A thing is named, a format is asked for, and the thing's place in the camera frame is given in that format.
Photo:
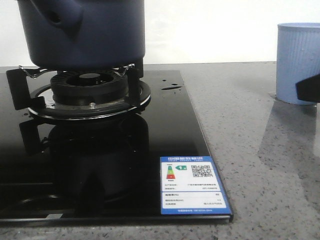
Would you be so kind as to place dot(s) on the light blue ribbed cup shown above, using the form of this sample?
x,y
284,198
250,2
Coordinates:
x,y
298,58

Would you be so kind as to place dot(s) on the black gas burner head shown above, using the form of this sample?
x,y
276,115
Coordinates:
x,y
80,88

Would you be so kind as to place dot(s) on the dark blue cooking pot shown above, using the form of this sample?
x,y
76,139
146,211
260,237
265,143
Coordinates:
x,y
83,34

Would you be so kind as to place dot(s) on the black glass gas stove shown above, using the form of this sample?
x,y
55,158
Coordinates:
x,y
100,171

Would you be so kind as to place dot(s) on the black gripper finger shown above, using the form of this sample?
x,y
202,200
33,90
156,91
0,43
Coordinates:
x,y
309,89

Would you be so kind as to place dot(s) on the blue energy label sticker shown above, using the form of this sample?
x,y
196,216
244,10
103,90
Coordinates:
x,y
190,185

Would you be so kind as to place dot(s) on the black pot support grate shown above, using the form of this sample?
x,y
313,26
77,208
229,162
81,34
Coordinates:
x,y
41,104

